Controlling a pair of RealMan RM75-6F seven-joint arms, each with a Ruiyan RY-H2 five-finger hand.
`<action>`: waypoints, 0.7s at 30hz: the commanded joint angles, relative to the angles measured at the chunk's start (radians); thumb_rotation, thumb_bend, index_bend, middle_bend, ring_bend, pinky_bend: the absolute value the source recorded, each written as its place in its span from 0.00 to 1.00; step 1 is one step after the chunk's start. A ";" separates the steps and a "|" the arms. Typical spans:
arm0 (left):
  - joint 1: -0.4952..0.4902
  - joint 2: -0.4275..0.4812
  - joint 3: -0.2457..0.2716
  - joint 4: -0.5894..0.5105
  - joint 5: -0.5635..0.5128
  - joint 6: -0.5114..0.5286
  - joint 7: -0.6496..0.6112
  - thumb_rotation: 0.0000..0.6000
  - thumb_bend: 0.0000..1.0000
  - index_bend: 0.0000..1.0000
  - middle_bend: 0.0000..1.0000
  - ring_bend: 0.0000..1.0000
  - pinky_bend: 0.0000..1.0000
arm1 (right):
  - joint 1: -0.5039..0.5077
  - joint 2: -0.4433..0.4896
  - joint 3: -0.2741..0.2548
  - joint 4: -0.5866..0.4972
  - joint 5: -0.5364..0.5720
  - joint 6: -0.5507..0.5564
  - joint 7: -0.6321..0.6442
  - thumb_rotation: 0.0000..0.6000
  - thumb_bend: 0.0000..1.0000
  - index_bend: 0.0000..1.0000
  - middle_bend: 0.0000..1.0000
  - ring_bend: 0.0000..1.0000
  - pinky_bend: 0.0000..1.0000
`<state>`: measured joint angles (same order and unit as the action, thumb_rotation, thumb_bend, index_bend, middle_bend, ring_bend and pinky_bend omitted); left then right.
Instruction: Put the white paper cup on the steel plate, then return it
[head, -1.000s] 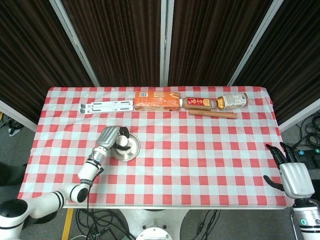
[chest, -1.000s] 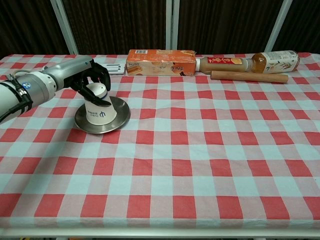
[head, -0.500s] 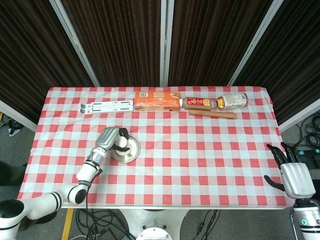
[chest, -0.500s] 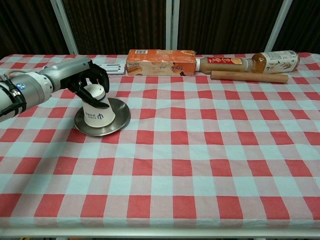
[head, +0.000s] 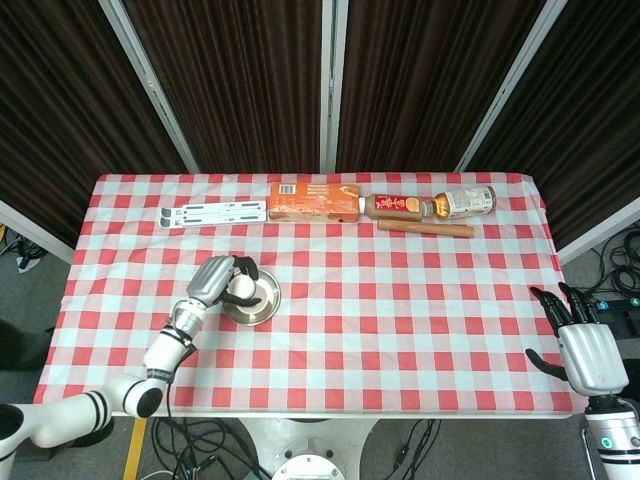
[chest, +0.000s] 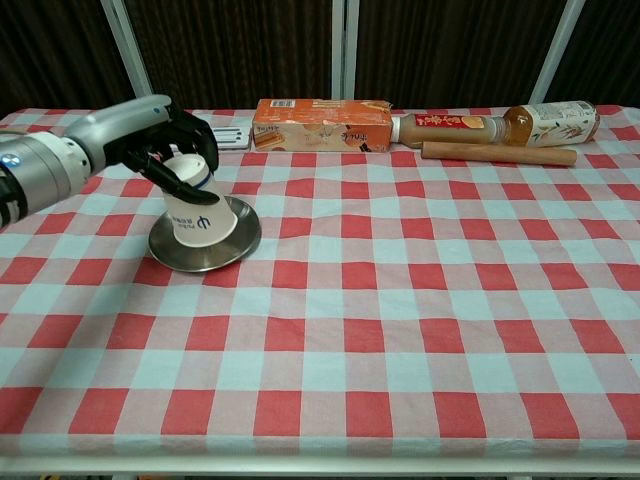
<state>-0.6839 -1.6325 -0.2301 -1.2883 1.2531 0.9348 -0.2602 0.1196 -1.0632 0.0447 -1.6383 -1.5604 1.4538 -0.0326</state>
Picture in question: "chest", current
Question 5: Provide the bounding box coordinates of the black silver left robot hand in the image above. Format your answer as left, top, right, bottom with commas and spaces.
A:
64, 94, 221, 204

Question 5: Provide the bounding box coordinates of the white partition post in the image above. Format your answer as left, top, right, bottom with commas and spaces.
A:
332, 0, 360, 100
99, 0, 159, 109
529, 0, 586, 104

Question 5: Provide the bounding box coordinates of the white paper cup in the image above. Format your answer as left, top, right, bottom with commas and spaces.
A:
158, 154, 240, 249

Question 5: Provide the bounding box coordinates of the white label tea bottle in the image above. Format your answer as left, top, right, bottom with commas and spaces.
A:
501, 100, 601, 149

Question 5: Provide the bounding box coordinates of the red white checkered tablecloth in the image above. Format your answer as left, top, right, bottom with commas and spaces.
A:
0, 105, 640, 459

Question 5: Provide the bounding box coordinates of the orange cardboard box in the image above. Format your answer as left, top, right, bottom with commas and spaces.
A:
251, 98, 394, 154

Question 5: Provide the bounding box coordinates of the red label drink bottle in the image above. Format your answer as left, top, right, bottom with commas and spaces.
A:
389, 112, 506, 149

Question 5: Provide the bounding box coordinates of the wooden rolling pin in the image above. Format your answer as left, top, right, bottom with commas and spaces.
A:
420, 140, 579, 167

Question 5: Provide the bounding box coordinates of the dark brown partition panel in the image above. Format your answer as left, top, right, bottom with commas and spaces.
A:
357, 0, 569, 109
122, 0, 335, 110
544, 0, 640, 108
0, 0, 142, 115

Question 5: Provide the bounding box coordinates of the white folding stand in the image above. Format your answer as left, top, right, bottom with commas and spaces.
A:
209, 126, 250, 151

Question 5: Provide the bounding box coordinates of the round metal plate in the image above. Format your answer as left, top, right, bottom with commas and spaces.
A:
148, 195, 263, 273

